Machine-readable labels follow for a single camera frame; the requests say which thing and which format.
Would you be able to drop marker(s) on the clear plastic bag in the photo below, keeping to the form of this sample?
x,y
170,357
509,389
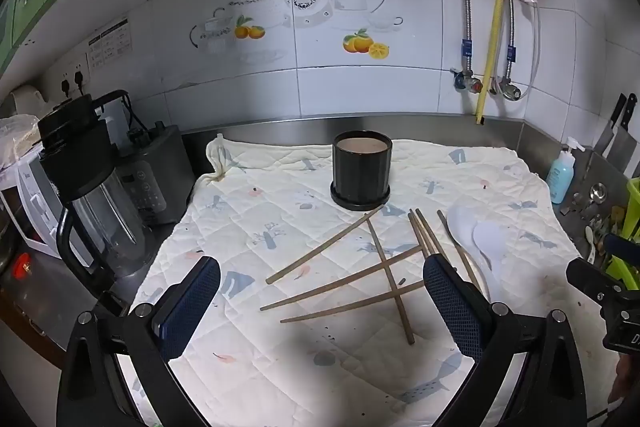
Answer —
x,y
20,137

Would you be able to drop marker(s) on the glass blender with black lid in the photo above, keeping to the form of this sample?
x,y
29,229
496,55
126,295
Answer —
x,y
95,202

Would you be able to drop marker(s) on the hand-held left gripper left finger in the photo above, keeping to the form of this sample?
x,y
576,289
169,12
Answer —
x,y
192,302

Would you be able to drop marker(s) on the metal spoon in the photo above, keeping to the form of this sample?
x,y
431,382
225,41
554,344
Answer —
x,y
598,193

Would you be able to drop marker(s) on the dotted white rice paddle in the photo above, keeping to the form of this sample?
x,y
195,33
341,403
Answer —
x,y
492,242

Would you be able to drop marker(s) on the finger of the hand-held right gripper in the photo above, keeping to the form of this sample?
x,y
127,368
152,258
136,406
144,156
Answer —
x,y
625,249
592,279

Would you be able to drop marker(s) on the black utensil holder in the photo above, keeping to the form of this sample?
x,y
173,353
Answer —
x,y
360,177

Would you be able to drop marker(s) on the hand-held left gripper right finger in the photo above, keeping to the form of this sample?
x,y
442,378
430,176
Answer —
x,y
450,302

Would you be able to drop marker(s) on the smooth white plastic spoon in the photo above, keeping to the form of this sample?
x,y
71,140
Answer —
x,y
460,224

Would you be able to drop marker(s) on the blue soap pump bottle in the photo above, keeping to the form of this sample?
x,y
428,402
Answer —
x,y
559,179

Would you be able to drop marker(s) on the appliance with red light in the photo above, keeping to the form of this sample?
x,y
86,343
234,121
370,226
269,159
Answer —
x,y
20,268

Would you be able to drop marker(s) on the quilted printed cloth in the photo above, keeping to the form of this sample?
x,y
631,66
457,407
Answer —
x,y
280,207

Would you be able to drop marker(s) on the white kettle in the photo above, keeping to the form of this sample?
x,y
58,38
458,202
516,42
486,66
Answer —
x,y
27,99

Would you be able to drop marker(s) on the metal water valve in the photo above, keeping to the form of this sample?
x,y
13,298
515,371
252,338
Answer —
x,y
465,81
510,91

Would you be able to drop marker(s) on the wall label sticker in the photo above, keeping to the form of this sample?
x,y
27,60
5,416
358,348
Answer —
x,y
110,44

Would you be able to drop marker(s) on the white microwave oven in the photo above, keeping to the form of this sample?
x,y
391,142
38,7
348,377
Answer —
x,y
30,207

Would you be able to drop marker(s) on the wall socket with plugs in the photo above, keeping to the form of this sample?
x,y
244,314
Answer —
x,y
75,79

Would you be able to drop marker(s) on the grey kitchen appliance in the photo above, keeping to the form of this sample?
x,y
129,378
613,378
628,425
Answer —
x,y
160,177

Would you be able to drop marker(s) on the green plastic drainer rack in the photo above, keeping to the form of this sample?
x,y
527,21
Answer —
x,y
634,207

